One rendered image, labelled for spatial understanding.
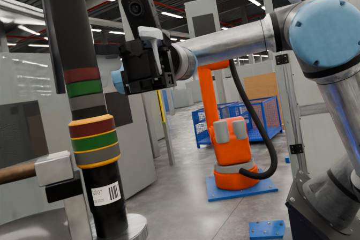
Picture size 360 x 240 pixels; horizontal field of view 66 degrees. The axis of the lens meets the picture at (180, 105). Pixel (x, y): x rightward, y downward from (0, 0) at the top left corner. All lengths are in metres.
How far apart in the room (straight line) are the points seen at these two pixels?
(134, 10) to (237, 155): 3.73
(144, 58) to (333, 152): 1.86
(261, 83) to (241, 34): 7.52
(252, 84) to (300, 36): 7.74
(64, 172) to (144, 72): 0.21
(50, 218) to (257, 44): 0.55
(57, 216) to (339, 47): 0.53
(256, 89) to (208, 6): 4.48
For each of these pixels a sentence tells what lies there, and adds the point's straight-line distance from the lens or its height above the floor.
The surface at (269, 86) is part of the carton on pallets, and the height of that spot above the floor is 1.22.
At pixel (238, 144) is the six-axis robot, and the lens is 4.07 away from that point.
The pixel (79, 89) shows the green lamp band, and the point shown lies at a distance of 0.28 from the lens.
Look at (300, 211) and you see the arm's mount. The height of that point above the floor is 1.21.
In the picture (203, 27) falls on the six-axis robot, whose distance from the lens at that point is 4.10.
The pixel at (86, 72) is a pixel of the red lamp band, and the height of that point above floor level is 1.60.
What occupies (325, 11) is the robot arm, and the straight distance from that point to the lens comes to 0.56.
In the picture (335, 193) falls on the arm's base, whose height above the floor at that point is 1.22.
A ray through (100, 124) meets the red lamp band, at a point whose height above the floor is 1.55.
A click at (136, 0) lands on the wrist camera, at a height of 1.72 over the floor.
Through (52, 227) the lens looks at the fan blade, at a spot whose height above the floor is 1.41.
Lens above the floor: 1.57
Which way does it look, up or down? 3 degrees down
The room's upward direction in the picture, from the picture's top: 10 degrees counter-clockwise
